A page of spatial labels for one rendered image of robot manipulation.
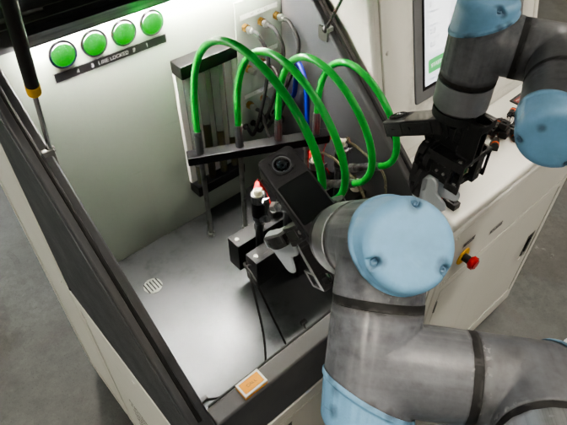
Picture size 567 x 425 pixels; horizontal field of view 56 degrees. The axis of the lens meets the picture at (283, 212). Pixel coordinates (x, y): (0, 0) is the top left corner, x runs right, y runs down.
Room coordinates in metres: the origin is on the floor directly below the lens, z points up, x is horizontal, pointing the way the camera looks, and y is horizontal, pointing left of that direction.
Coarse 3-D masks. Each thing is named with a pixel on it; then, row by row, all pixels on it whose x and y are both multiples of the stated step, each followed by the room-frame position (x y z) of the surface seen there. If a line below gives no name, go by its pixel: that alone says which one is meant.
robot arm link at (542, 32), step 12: (528, 24) 0.60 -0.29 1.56; (540, 24) 0.60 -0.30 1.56; (552, 24) 0.60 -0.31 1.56; (564, 24) 0.60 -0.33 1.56; (528, 36) 0.58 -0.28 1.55; (540, 36) 0.58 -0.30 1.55; (552, 36) 0.58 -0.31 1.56; (564, 36) 0.57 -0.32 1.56; (516, 48) 0.58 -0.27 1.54; (528, 48) 0.58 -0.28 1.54; (540, 48) 0.57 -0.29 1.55; (552, 48) 0.55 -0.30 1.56; (564, 48) 0.54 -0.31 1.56; (516, 60) 0.57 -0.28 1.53; (528, 60) 0.57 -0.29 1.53; (540, 60) 0.54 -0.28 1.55; (516, 72) 0.57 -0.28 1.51
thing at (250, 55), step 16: (240, 48) 0.79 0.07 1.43; (192, 64) 0.91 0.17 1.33; (256, 64) 0.76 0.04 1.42; (192, 80) 0.91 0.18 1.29; (272, 80) 0.73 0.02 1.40; (192, 96) 0.92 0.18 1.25; (288, 96) 0.71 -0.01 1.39; (192, 112) 0.92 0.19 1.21; (304, 128) 0.68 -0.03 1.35; (320, 160) 0.66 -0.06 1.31; (320, 176) 0.65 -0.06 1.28
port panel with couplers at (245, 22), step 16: (240, 0) 1.12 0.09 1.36; (256, 0) 1.15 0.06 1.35; (272, 0) 1.18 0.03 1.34; (240, 16) 1.12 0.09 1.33; (256, 16) 1.15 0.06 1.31; (272, 16) 1.18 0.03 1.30; (240, 32) 1.11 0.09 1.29; (272, 32) 1.17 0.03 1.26; (272, 48) 1.17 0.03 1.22; (272, 64) 1.17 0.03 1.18; (256, 80) 1.14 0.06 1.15; (256, 96) 1.14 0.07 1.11; (240, 112) 1.11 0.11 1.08; (256, 112) 1.14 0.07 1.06
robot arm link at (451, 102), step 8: (440, 80) 0.66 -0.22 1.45; (440, 88) 0.62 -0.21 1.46; (448, 88) 0.61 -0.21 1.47; (440, 96) 0.61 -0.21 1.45; (448, 96) 0.60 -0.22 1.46; (456, 96) 0.60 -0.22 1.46; (464, 96) 0.59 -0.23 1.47; (472, 96) 0.59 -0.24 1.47; (480, 96) 0.59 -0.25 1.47; (488, 96) 0.60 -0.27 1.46; (440, 104) 0.61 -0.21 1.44; (448, 104) 0.60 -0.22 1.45; (456, 104) 0.60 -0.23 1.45; (464, 104) 0.59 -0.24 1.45; (472, 104) 0.59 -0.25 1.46; (480, 104) 0.59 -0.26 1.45; (488, 104) 0.60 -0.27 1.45; (448, 112) 0.60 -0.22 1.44; (456, 112) 0.59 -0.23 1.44; (464, 112) 0.59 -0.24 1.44; (472, 112) 0.59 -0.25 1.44; (480, 112) 0.60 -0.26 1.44
